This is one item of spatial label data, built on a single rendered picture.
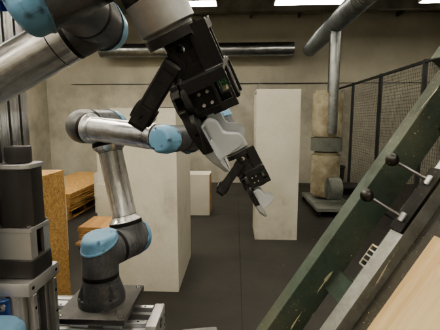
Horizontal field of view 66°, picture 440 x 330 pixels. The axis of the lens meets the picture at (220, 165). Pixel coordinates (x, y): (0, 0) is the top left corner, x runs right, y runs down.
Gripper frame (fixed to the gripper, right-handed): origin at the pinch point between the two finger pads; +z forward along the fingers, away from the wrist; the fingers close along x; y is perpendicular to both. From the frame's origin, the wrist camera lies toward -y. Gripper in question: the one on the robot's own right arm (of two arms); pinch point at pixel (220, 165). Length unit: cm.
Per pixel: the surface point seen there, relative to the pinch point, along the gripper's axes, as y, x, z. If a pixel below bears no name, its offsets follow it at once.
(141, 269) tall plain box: -179, 184, 155
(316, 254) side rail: 2, 44, 62
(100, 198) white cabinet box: -301, 345, 136
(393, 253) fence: 23, 27, 52
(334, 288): 4, 37, 71
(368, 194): 22, 36, 39
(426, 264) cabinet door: 28, 19, 50
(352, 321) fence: 7, 18, 63
